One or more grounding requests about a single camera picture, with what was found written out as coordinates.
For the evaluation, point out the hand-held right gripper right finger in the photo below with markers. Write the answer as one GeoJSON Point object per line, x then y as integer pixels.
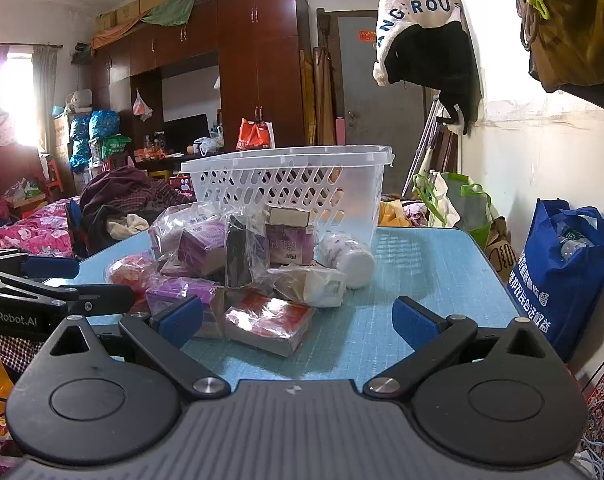
{"type": "Point", "coordinates": [414, 322]}

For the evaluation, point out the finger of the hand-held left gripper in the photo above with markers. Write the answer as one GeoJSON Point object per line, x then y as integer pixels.
{"type": "Point", "coordinates": [52, 267]}
{"type": "Point", "coordinates": [107, 299]}

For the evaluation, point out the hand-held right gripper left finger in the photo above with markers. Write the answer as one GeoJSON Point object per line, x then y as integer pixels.
{"type": "Point", "coordinates": [182, 317]}

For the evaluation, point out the pink red snack packet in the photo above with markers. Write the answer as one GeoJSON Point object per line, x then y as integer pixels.
{"type": "Point", "coordinates": [129, 272]}

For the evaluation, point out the purple and white box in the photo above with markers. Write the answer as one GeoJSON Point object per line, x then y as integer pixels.
{"type": "Point", "coordinates": [202, 251]}

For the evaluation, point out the pink and white box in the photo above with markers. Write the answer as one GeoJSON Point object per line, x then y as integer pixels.
{"type": "Point", "coordinates": [269, 322]}

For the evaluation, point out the white plastic lattice basket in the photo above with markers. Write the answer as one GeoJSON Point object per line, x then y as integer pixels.
{"type": "Point", "coordinates": [282, 180]}

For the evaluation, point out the purple box in plastic wrap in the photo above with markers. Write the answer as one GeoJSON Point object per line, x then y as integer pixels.
{"type": "Point", "coordinates": [182, 292]}

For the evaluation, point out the pink floral bedding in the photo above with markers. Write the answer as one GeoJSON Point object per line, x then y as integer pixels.
{"type": "Point", "coordinates": [27, 230]}

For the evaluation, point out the blue grid table mat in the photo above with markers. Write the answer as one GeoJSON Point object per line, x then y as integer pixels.
{"type": "Point", "coordinates": [432, 270]}

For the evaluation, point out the black bottle in plastic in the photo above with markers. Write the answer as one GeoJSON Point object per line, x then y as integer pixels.
{"type": "Point", "coordinates": [239, 252]}

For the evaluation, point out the white floral print bottle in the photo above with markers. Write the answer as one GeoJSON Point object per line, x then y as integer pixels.
{"type": "Point", "coordinates": [347, 260]}

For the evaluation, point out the clear plastic bag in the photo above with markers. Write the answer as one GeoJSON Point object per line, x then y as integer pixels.
{"type": "Point", "coordinates": [169, 225]}

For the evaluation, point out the dark purple clothes pile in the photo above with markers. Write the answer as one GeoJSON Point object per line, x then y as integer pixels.
{"type": "Point", "coordinates": [119, 190]}

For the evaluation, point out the white box in plastic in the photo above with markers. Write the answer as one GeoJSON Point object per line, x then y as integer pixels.
{"type": "Point", "coordinates": [312, 285]}

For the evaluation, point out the yellow patterned cloth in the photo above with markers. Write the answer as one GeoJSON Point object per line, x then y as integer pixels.
{"type": "Point", "coordinates": [397, 212]}

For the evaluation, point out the brown paper bag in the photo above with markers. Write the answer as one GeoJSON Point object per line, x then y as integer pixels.
{"type": "Point", "coordinates": [499, 250]}

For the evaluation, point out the green and white tote bag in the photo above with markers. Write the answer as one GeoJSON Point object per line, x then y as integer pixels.
{"type": "Point", "coordinates": [464, 210]}

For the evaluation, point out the tall purple carton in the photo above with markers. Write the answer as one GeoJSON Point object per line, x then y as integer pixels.
{"type": "Point", "coordinates": [289, 245]}

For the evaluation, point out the blue shopping bag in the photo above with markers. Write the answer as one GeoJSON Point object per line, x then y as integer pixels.
{"type": "Point", "coordinates": [547, 280]}

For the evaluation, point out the blue plastic bags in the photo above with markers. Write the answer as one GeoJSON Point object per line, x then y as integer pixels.
{"type": "Point", "coordinates": [94, 127]}

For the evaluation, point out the small grey white box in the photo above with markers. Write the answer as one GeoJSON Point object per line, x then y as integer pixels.
{"type": "Point", "coordinates": [287, 215]}

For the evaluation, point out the metal crutches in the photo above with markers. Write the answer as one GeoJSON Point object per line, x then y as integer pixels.
{"type": "Point", "coordinates": [424, 145]}

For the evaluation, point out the window curtain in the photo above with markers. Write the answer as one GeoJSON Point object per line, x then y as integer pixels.
{"type": "Point", "coordinates": [44, 85]}

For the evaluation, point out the black television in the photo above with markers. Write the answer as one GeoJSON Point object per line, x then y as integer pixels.
{"type": "Point", "coordinates": [187, 132]}

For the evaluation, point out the white hanging plastic bag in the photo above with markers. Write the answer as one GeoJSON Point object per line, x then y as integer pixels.
{"type": "Point", "coordinates": [142, 105]}

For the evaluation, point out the orange plastic bag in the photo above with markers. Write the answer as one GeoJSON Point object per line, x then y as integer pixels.
{"type": "Point", "coordinates": [252, 136]}

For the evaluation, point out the pink foam roll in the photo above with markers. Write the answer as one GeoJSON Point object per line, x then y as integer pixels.
{"type": "Point", "coordinates": [340, 131]}

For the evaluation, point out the grey door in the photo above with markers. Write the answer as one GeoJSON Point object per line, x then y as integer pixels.
{"type": "Point", "coordinates": [372, 100]}

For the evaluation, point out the wooden boards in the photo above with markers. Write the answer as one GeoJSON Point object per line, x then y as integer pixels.
{"type": "Point", "coordinates": [322, 100]}

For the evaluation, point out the small cardboard box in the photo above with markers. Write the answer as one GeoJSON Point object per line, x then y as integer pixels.
{"type": "Point", "coordinates": [107, 21]}

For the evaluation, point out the black hanging garment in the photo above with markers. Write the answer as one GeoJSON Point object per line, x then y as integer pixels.
{"type": "Point", "coordinates": [432, 60]}

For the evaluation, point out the brown wooden wardrobe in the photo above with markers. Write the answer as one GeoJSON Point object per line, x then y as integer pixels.
{"type": "Point", "coordinates": [252, 60]}

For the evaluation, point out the medium cardboard box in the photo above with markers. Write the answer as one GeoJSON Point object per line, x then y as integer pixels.
{"type": "Point", "coordinates": [128, 11]}

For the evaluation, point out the green cloth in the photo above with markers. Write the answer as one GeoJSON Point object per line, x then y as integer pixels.
{"type": "Point", "coordinates": [174, 7]}

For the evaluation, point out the red door sign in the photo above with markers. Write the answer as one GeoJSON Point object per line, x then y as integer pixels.
{"type": "Point", "coordinates": [367, 36]}

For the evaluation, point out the white printed tote bag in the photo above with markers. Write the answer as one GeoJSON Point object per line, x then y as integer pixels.
{"type": "Point", "coordinates": [412, 2]}

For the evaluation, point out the brown hanging bag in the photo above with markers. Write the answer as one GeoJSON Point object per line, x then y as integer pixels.
{"type": "Point", "coordinates": [582, 35]}

